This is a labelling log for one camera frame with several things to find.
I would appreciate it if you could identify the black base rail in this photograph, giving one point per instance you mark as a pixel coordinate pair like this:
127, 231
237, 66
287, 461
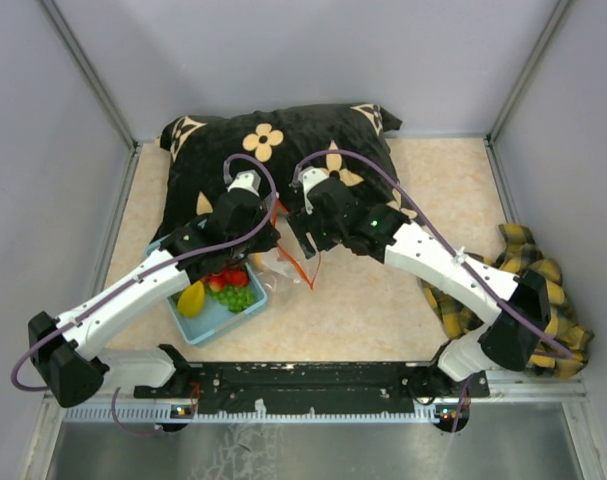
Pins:
295, 393

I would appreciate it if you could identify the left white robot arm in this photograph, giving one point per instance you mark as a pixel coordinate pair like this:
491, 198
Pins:
69, 351

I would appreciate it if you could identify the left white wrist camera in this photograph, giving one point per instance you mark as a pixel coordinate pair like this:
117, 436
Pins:
247, 180

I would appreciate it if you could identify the yellow black plaid cloth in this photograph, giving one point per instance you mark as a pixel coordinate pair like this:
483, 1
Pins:
521, 255

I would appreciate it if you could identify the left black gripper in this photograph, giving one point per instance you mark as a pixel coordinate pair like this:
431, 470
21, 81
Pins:
268, 240

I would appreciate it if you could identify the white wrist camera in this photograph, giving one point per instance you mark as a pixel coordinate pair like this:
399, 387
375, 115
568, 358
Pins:
247, 180
305, 181

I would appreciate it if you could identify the clear zip top bag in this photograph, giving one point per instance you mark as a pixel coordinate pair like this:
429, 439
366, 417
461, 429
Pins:
287, 259

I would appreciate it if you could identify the orange peach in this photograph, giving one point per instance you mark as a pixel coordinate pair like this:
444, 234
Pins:
257, 261

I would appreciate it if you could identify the red strawberry bunch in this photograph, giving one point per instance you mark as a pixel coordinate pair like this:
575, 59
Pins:
234, 278

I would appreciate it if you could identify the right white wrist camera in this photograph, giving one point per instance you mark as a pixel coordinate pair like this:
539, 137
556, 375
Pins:
305, 181

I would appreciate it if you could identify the green grape bunch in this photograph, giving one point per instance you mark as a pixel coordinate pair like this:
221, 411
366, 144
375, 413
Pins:
235, 299

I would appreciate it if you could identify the black flower pattern pillow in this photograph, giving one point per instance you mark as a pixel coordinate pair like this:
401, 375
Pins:
198, 145

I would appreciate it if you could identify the light blue plastic basket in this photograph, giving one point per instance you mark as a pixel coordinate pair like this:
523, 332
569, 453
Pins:
215, 319

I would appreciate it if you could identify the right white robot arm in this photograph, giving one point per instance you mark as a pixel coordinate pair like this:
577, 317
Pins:
512, 309

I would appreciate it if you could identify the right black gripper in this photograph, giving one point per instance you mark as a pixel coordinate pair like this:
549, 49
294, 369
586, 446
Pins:
304, 224

